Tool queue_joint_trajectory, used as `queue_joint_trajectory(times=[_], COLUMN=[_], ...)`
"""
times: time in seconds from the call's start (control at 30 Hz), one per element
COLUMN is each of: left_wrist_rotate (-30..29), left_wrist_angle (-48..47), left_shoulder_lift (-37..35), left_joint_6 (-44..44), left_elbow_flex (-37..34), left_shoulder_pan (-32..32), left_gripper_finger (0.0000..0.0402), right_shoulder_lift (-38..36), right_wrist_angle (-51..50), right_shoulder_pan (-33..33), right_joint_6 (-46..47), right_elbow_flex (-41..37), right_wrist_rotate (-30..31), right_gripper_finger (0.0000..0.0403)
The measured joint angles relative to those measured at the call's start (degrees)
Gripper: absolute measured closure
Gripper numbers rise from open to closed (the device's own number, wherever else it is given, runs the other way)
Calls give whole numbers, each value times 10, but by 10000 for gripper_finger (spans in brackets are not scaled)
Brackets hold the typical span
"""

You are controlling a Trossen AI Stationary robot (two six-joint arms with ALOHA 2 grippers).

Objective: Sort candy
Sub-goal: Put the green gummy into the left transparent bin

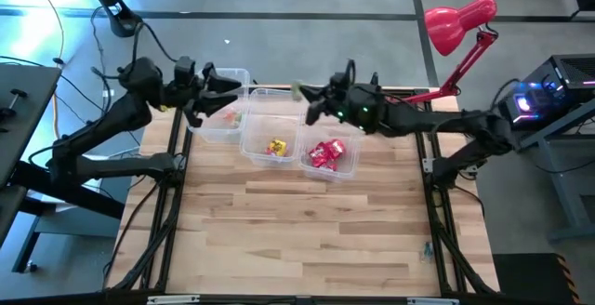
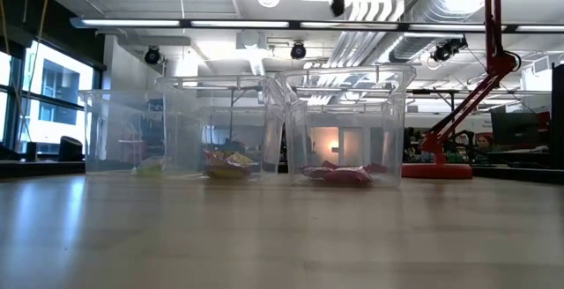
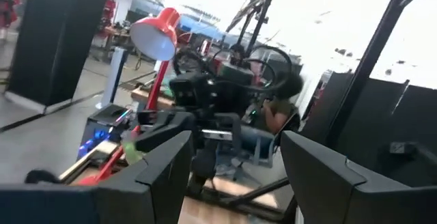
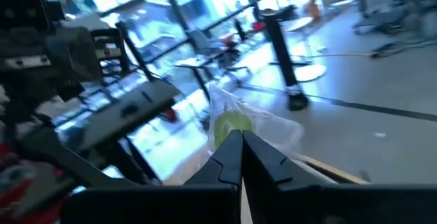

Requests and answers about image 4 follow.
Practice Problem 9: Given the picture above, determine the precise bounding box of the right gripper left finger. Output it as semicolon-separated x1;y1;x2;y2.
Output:
59;130;244;224

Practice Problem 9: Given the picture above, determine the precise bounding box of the green candy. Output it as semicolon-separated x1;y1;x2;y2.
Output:
207;83;305;160

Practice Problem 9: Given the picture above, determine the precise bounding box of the grey office chair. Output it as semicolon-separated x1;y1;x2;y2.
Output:
186;28;253;81

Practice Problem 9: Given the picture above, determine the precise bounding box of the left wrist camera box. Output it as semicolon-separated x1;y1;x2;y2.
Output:
0;0;66;30

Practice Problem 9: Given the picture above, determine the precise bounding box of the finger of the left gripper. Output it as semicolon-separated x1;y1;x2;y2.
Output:
15;126;139;188
77;79;181;150

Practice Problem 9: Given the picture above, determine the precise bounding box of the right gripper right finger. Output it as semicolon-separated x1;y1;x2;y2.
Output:
242;130;437;224

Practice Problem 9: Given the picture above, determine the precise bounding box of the black floor post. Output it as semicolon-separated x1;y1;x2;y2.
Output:
261;9;310;112

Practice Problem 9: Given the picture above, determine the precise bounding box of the black stool frame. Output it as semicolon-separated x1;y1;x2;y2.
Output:
90;28;131;79

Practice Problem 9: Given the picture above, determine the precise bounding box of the white round pedestal table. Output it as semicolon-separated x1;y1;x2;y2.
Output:
285;15;328;83

